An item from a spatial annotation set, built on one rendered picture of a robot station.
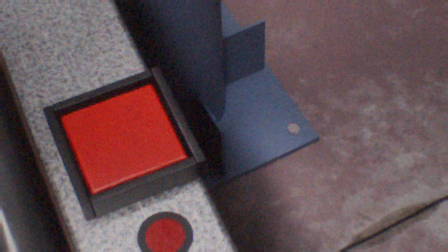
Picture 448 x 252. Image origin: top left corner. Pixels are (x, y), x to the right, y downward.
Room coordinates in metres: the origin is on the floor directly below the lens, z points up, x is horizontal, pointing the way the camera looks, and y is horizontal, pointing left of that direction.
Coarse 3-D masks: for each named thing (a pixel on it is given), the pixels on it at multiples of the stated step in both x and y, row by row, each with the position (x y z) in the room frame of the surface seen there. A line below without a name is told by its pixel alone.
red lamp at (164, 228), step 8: (152, 224) 0.24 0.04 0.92; (160, 224) 0.24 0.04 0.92; (168, 224) 0.24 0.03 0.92; (176, 224) 0.23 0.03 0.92; (152, 232) 0.23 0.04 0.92; (160, 232) 0.23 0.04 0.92; (168, 232) 0.23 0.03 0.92; (176, 232) 0.23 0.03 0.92; (184, 232) 0.23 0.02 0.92; (152, 240) 0.23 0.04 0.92; (160, 240) 0.23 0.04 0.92; (168, 240) 0.23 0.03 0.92; (176, 240) 0.22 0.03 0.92; (152, 248) 0.22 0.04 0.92; (160, 248) 0.22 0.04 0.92; (168, 248) 0.22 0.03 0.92; (176, 248) 0.22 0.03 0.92
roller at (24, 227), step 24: (0, 96) 0.34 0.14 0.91; (0, 120) 0.32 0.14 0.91; (0, 144) 0.29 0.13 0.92; (0, 168) 0.28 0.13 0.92; (24, 168) 0.28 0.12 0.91; (0, 192) 0.26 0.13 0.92; (24, 192) 0.26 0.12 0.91; (0, 216) 0.24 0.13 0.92; (24, 216) 0.24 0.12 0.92; (0, 240) 0.23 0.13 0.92; (24, 240) 0.23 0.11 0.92; (48, 240) 0.23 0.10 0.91
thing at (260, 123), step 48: (144, 0) 0.89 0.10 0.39; (192, 0) 0.89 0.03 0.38; (144, 48) 0.89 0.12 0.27; (192, 48) 0.89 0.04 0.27; (240, 48) 1.02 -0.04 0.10; (192, 96) 0.89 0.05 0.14; (240, 96) 0.98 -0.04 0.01; (288, 96) 0.97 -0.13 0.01; (240, 144) 0.87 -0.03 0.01; (288, 144) 0.86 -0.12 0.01
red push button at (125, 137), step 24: (120, 96) 0.32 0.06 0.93; (144, 96) 0.32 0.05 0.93; (72, 120) 0.30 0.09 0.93; (96, 120) 0.30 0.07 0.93; (120, 120) 0.30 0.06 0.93; (144, 120) 0.30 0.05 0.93; (168, 120) 0.30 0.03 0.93; (72, 144) 0.28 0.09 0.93; (96, 144) 0.28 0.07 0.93; (120, 144) 0.28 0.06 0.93; (144, 144) 0.28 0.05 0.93; (168, 144) 0.28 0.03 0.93; (96, 168) 0.27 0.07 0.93; (120, 168) 0.27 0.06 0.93; (144, 168) 0.27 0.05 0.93; (96, 192) 0.25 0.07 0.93
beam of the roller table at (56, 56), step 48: (0, 0) 0.42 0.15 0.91; (48, 0) 0.41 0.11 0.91; (96, 0) 0.41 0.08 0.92; (0, 48) 0.37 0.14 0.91; (48, 48) 0.37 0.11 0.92; (96, 48) 0.37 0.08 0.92; (48, 96) 0.33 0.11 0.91; (48, 144) 0.29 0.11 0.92; (192, 192) 0.26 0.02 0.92; (96, 240) 0.23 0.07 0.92
